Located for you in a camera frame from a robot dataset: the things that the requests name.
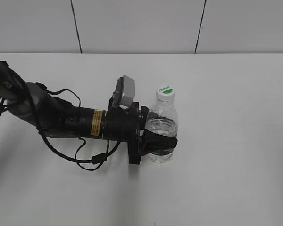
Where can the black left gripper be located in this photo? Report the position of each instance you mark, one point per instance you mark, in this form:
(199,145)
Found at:
(125,125)

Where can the clear cestbon water bottle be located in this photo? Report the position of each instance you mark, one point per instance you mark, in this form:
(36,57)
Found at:
(163,120)

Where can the white green bottle cap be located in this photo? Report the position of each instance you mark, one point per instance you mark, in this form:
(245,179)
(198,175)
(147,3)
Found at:
(165,93)

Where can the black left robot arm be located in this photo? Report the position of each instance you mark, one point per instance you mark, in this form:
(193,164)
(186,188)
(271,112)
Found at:
(57,118)

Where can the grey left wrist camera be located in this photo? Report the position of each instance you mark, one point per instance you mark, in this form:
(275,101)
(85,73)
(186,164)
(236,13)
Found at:
(125,92)

